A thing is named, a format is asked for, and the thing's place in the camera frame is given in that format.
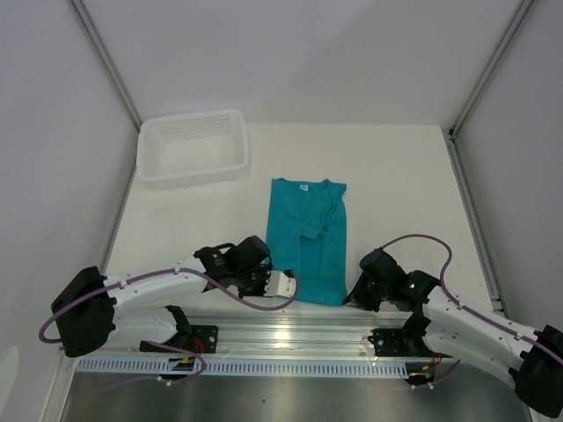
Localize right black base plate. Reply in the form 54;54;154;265
367;327;451;358

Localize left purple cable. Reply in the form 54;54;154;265
38;266;300;388

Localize aluminium mounting rail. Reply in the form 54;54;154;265
59;307;511;364

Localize aluminium frame post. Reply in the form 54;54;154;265
66;0;143;132
449;0;539;141

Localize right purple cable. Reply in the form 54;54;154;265
377;233;563;390

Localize left aluminium frame post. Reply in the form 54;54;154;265
66;0;143;132

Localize white plastic basket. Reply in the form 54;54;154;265
136;109;252;189

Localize white slotted cable duct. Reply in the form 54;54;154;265
77;356;408;379

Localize teal t-shirt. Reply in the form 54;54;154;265
267;178;347;307

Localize purple cable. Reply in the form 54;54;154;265
38;266;300;388
377;233;563;390

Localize right aluminium frame post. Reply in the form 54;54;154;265
449;0;539;141

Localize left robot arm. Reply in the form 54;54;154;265
39;236;273;358

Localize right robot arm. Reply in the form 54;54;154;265
345;249;562;418

